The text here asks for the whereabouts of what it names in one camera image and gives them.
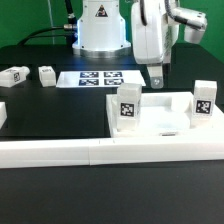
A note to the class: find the white square tabletop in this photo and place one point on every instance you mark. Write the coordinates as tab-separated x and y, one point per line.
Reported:
164	114

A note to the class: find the white front fence bar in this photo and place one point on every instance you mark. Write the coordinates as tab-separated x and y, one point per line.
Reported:
43	153

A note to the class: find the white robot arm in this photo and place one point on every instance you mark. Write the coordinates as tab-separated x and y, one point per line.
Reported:
155	29

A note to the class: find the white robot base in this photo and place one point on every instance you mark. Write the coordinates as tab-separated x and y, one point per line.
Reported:
101	30

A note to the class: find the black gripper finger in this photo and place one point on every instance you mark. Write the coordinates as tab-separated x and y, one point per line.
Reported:
156	76

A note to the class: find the white left fence bar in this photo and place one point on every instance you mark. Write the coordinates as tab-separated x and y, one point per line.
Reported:
3	114

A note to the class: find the white fence bar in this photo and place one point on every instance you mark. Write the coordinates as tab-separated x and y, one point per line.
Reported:
43	153
3	114

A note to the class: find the white sheet with tag markers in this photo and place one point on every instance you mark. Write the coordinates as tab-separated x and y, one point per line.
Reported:
88	79

